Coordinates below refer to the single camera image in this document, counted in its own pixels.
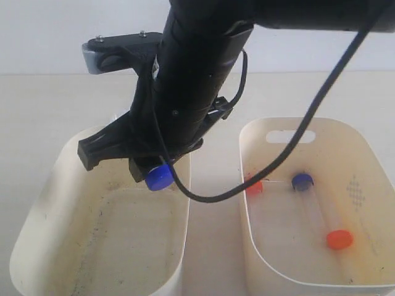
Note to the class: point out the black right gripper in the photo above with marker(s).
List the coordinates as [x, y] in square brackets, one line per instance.
[122, 139]

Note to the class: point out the blue cap tube front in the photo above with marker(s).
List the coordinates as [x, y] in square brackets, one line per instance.
[158, 175]

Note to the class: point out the blue cap tube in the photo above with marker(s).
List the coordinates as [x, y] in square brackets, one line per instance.
[158, 175]
[303, 186]

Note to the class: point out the orange cap tube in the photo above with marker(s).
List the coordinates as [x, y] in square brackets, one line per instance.
[328, 223]
[269, 186]

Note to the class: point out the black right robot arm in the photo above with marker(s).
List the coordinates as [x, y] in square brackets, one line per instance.
[181, 70]

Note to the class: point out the cream plastic bin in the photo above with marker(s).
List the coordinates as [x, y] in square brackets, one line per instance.
[283, 256]
[100, 233]

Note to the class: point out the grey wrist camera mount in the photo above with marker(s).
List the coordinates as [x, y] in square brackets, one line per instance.
[116, 53]

